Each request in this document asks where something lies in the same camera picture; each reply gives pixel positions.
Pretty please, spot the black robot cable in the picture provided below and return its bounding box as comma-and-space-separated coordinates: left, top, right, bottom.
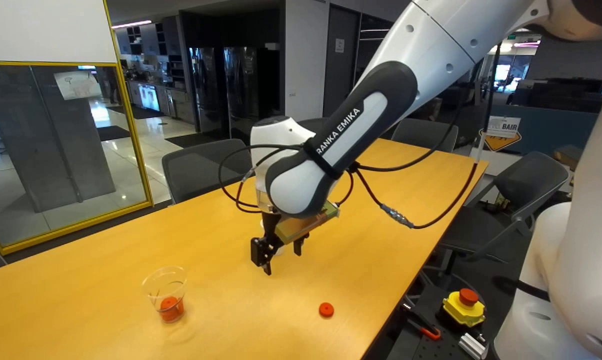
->
217, 38, 503, 232

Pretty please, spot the clear plastic cup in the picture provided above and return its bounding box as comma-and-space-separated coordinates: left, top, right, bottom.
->
142, 266, 186, 324

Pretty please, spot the wrist camera on wooden mount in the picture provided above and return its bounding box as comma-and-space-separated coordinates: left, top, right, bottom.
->
275, 203, 340, 242

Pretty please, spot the grey office chair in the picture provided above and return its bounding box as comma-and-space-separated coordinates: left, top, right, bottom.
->
162, 139, 253, 203
393, 118, 459, 153

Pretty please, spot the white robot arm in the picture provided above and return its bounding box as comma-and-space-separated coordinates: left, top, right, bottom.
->
253, 0, 602, 360

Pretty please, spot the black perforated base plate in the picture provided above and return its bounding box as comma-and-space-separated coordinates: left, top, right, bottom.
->
363, 266, 513, 360

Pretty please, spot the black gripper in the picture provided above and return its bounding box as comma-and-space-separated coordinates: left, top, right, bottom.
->
251, 214, 307, 277

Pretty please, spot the red handled screwdriver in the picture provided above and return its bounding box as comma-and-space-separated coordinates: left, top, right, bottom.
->
409, 321, 443, 342

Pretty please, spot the red ring edge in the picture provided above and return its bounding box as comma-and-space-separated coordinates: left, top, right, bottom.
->
318, 302, 335, 319

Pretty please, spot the grey office chair left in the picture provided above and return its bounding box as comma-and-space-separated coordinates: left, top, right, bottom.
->
393, 118, 459, 153

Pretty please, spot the grey office chair far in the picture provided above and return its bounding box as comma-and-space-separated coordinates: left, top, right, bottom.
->
162, 139, 253, 203

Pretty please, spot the yellow red emergency stop button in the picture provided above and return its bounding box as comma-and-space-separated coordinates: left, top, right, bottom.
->
443, 288, 486, 329

